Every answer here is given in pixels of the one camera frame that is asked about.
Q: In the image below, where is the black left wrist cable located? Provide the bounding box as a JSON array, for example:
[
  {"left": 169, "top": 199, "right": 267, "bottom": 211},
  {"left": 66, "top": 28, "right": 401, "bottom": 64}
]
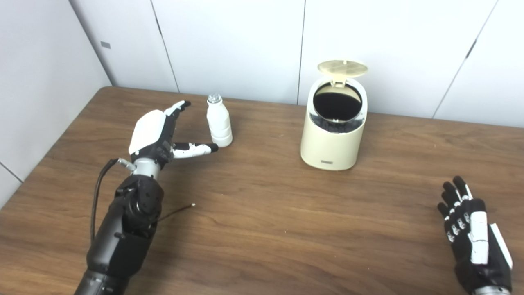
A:
[{"left": 90, "top": 158, "right": 136, "bottom": 242}]

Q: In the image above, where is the black bin liner bag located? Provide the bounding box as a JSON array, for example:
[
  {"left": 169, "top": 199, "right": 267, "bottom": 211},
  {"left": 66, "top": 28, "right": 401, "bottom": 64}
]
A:
[{"left": 309, "top": 82, "right": 365, "bottom": 134}]

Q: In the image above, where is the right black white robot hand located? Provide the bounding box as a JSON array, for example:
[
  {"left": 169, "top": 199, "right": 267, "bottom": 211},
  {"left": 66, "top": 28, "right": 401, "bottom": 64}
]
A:
[{"left": 437, "top": 176, "right": 513, "bottom": 293}]

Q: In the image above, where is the cream-colored plastic bin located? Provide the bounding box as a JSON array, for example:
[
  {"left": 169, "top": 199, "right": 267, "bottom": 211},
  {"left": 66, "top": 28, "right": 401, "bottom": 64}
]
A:
[{"left": 300, "top": 76, "right": 368, "bottom": 171}]

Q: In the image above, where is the small white plastic bottle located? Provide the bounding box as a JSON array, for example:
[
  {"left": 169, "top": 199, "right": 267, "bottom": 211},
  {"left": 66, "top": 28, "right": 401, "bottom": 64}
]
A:
[{"left": 206, "top": 94, "right": 233, "bottom": 148}]

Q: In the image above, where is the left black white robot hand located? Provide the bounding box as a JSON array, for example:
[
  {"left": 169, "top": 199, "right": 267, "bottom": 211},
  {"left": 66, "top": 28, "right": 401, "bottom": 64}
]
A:
[{"left": 128, "top": 100, "right": 219, "bottom": 168}]

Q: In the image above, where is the thin black loose wire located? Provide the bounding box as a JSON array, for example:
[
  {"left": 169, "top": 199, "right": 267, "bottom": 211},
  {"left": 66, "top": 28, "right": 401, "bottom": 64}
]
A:
[{"left": 156, "top": 203, "right": 196, "bottom": 224}]

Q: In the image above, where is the cream round bin lid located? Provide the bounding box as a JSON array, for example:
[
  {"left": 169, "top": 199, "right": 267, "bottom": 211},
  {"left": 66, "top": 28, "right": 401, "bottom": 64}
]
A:
[{"left": 317, "top": 60, "right": 368, "bottom": 87}]

